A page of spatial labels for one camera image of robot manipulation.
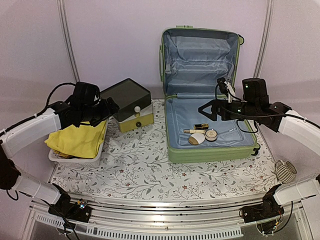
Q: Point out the green hard-shell suitcase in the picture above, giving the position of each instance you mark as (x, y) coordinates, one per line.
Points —
(191, 62)

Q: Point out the white plastic mesh basket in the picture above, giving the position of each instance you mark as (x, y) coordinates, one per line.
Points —
(77, 150)

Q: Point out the black gold lipstick tube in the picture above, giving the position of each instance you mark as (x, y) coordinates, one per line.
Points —
(201, 126)

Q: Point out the beige oval compact case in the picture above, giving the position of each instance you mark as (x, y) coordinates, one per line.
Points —
(196, 138)

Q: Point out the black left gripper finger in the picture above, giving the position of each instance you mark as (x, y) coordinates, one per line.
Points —
(109, 102)
(103, 111)

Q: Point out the plain yellow garment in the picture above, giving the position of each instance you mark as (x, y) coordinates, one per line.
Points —
(77, 139)

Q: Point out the drawer cabinet with dark top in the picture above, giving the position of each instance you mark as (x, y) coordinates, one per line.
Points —
(135, 104)

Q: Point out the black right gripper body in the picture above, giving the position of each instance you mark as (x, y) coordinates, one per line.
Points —
(249, 111)

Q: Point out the round cream compact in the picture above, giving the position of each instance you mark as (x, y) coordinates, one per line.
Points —
(211, 135)

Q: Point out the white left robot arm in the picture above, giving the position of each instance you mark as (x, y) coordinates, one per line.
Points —
(13, 176)

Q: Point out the floral white tablecloth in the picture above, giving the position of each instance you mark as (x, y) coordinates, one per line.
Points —
(135, 166)

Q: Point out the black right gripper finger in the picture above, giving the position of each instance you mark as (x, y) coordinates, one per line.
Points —
(211, 109)
(226, 88)

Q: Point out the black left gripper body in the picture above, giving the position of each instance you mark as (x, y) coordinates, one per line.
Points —
(89, 112)

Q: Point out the aluminium front rail frame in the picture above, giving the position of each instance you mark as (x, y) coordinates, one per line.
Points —
(129, 219)

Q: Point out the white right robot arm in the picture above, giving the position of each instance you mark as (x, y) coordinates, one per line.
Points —
(292, 137)

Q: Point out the slim gold cosmetic pencil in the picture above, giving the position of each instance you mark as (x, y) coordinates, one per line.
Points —
(193, 131)

